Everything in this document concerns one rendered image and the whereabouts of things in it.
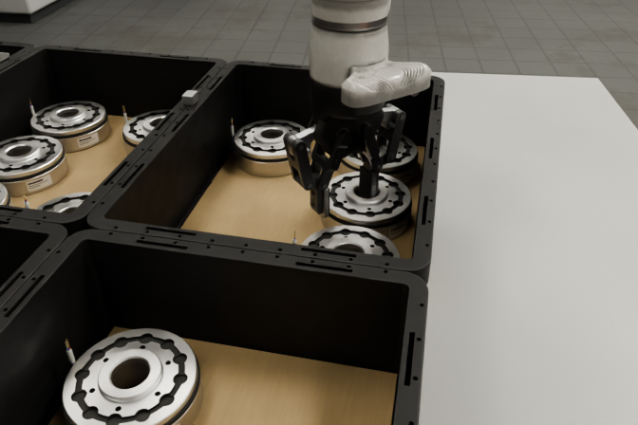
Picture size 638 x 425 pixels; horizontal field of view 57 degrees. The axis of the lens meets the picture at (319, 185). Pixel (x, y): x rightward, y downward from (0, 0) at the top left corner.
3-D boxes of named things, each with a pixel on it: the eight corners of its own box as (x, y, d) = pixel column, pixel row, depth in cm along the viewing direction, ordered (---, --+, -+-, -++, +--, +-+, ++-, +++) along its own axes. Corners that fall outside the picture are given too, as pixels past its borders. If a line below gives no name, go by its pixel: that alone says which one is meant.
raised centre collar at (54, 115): (62, 107, 86) (60, 103, 85) (93, 110, 85) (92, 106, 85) (43, 122, 82) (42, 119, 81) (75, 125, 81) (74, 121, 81)
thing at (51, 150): (10, 135, 80) (9, 131, 79) (78, 142, 78) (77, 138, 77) (-43, 174, 71) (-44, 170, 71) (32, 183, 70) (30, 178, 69)
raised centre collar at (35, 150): (14, 143, 77) (13, 138, 76) (48, 147, 76) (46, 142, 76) (-10, 162, 73) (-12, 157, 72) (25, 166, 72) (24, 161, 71)
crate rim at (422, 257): (232, 75, 84) (231, 59, 83) (443, 92, 79) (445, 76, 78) (83, 247, 52) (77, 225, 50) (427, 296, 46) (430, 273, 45)
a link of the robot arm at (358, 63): (353, 113, 49) (356, 41, 46) (288, 70, 57) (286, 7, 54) (435, 89, 54) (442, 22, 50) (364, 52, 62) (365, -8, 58)
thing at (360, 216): (331, 171, 72) (331, 166, 72) (414, 180, 70) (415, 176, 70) (312, 218, 64) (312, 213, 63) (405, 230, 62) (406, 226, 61)
